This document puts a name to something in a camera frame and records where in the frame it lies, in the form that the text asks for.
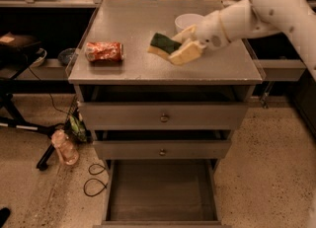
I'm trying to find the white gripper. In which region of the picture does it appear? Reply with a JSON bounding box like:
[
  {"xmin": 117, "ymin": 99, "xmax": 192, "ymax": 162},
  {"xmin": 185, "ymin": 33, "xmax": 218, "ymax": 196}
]
[{"xmin": 169, "ymin": 11, "xmax": 230, "ymax": 65}]

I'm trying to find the green yellow sponge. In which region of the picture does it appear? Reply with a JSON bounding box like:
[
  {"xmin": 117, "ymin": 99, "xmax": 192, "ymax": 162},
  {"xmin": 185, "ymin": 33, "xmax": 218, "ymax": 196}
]
[{"xmin": 147, "ymin": 33, "xmax": 181, "ymax": 60}]

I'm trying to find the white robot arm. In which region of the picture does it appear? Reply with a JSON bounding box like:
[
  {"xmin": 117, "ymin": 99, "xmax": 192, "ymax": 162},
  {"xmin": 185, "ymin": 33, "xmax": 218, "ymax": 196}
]
[{"xmin": 168, "ymin": 0, "xmax": 316, "ymax": 78}]

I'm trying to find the grey drawer cabinet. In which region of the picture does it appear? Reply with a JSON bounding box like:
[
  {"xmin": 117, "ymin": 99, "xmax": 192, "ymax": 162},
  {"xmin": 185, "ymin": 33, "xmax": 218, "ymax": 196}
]
[{"xmin": 65, "ymin": 0, "xmax": 267, "ymax": 228}]

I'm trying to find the grey middle drawer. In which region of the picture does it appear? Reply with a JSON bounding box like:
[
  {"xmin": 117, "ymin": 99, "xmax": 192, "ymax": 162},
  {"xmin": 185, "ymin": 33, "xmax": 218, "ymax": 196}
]
[{"xmin": 93, "ymin": 130, "xmax": 231, "ymax": 160}]

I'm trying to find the grey drawer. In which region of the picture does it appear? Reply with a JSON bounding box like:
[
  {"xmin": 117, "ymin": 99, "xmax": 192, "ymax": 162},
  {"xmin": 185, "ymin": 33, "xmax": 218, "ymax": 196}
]
[
  {"xmin": 79, "ymin": 86, "xmax": 247, "ymax": 130},
  {"xmin": 93, "ymin": 160, "xmax": 231, "ymax": 228},
  {"xmin": 93, "ymin": 130, "xmax": 231, "ymax": 160}
]

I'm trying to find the grey top drawer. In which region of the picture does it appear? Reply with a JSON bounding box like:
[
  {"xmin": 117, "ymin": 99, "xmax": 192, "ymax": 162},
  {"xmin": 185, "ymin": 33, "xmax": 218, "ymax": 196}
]
[{"xmin": 79, "ymin": 86, "xmax": 247, "ymax": 130}]

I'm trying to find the grey bottom drawer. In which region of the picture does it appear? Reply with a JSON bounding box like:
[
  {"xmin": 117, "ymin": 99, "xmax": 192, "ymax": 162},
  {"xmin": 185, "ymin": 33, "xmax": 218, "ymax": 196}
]
[{"xmin": 93, "ymin": 160, "xmax": 231, "ymax": 228}]

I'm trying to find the white bowl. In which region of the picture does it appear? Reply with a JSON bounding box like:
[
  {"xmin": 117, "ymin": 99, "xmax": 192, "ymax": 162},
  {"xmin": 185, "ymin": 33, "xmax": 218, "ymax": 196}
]
[{"xmin": 175, "ymin": 14, "xmax": 203, "ymax": 33}]

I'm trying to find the dark small bowl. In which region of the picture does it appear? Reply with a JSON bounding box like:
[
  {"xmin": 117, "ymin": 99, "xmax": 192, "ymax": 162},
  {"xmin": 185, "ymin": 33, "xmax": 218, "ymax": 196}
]
[{"xmin": 57, "ymin": 48, "xmax": 76, "ymax": 65}]

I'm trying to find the green bag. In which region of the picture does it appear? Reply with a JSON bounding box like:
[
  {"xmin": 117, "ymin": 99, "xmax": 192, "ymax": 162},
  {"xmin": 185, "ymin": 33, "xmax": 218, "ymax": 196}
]
[{"xmin": 69, "ymin": 115, "xmax": 87, "ymax": 142}]

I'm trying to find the clear plastic bottle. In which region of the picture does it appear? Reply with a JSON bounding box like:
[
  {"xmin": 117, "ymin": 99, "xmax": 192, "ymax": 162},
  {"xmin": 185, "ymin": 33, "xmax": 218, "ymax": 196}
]
[{"xmin": 51, "ymin": 129, "xmax": 79, "ymax": 166}]

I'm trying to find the black stand with legs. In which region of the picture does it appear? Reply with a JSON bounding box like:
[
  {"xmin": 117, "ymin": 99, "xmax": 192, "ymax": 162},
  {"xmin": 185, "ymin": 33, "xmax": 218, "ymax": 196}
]
[{"xmin": 0, "ymin": 32, "xmax": 67, "ymax": 171}]

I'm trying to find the black shoe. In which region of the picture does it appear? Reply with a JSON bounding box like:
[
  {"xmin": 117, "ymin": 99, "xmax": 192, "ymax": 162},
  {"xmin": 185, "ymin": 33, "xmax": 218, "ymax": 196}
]
[{"xmin": 0, "ymin": 207, "xmax": 11, "ymax": 228}]

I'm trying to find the black cable on floor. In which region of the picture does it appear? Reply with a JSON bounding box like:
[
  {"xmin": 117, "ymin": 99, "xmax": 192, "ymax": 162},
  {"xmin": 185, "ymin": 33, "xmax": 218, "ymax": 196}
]
[{"xmin": 83, "ymin": 163, "xmax": 109, "ymax": 197}]

